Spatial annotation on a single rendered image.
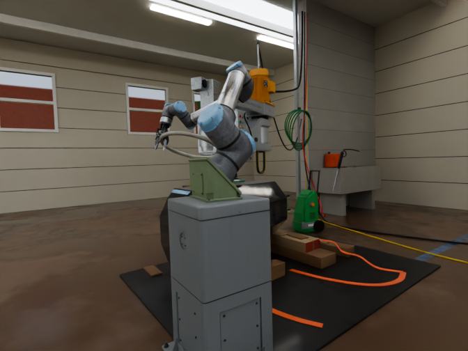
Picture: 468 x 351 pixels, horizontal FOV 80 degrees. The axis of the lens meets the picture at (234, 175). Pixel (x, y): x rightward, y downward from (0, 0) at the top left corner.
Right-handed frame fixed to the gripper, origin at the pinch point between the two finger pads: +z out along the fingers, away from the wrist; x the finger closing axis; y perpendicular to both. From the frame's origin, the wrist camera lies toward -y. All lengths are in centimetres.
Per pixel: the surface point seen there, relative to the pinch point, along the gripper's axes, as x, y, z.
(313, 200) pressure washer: 172, -179, -25
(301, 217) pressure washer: 160, -185, 1
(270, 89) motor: 84, -73, -118
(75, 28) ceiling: -334, -295, -346
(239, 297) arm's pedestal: 73, 60, 88
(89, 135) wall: -340, -486, -178
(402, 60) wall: 370, -287, -387
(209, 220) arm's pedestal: 54, 80, 57
